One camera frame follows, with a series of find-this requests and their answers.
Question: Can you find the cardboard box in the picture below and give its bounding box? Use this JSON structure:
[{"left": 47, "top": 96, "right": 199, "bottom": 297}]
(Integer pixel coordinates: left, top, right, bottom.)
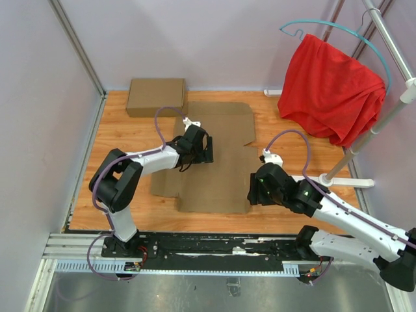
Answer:
[
  {"left": 149, "top": 101, "right": 256, "bottom": 215},
  {"left": 125, "top": 78, "right": 188, "bottom": 118}
]

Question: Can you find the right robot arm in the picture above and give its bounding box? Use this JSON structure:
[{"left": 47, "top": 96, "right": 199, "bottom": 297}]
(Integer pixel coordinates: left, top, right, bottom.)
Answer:
[{"left": 248, "top": 162, "right": 415, "bottom": 292}]

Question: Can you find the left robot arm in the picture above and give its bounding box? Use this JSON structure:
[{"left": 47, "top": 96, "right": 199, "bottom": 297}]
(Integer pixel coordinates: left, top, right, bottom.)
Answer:
[{"left": 88, "top": 123, "right": 214, "bottom": 257}]

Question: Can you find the folded cardboard box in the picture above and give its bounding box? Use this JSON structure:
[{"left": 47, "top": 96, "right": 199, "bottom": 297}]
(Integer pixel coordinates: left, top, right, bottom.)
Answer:
[{"left": 125, "top": 78, "right": 188, "bottom": 118}]

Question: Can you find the white rack foot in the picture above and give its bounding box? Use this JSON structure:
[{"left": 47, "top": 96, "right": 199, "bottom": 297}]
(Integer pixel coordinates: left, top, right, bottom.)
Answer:
[{"left": 263, "top": 89, "right": 282, "bottom": 97}]

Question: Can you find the red cloth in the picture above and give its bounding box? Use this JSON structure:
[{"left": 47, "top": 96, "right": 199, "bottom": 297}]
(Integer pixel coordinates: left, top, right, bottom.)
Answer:
[{"left": 277, "top": 33, "right": 387, "bottom": 150}]

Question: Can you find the teal clothes hanger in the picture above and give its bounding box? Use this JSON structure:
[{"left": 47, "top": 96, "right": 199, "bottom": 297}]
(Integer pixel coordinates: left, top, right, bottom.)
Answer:
[{"left": 278, "top": 8, "right": 393, "bottom": 97}]

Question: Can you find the white clothes rack stand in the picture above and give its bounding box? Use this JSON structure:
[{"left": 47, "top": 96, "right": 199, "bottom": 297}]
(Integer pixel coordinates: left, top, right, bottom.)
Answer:
[{"left": 291, "top": 0, "right": 416, "bottom": 189}]

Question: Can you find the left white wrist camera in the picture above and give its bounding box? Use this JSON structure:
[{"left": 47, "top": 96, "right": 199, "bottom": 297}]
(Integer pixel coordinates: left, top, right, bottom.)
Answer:
[{"left": 182, "top": 117, "right": 201, "bottom": 131}]

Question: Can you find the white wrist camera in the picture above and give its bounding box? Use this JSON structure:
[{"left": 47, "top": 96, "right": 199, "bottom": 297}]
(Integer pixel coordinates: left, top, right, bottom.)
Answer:
[
  {"left": 259, "top": 149, "right": 283, "bottom": 167},
  {"left": 182, "top": 117, "right": 201, "bottom": 131}
]

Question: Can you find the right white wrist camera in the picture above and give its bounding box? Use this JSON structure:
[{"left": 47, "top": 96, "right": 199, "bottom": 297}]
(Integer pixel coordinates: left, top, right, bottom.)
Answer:
[{"left": 259, "top": 149, "right": 283, "bottom": 167}]

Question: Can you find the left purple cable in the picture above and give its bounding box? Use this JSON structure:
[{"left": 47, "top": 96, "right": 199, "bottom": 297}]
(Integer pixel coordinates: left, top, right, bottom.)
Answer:
[{"left": 86, "top": 106, "right": 189, "bottom": 282}]

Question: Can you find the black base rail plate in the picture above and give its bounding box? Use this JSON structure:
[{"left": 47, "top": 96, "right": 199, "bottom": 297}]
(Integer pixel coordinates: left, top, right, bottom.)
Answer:
[{"left": 101, "top": 232, "right": 322, "bottom": 272}]

